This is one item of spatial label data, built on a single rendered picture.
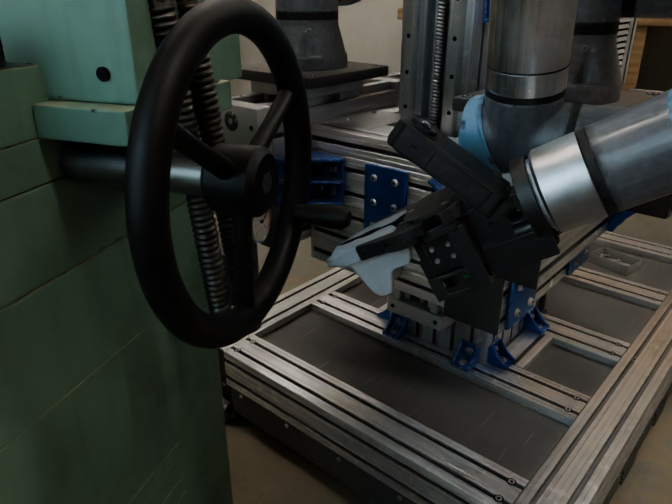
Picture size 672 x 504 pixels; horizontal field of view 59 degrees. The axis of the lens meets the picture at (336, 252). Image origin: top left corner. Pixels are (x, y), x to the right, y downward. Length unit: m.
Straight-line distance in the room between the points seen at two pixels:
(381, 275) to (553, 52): 0.25
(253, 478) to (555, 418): 0.63
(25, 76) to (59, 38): 0.04
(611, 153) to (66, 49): 0.44
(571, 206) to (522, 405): 0.79
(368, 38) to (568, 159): 3.46
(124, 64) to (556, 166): 0.35
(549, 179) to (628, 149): 0.06
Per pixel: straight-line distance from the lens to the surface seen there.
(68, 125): 0.55
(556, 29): 0.58
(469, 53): 1.04
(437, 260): 0.54
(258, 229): 0.83
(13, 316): 0.59
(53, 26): 0.57
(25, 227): 0.58
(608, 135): 0.50
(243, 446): 1.43
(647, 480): 1.50
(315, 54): 1.12
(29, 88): 0.58
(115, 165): 0.56
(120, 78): 0.53
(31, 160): 0.58
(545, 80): 0.58
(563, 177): 0.49
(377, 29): 3.89
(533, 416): 1.23
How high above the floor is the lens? 0.96
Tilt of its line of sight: 25 degrees down
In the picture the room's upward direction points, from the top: straight up
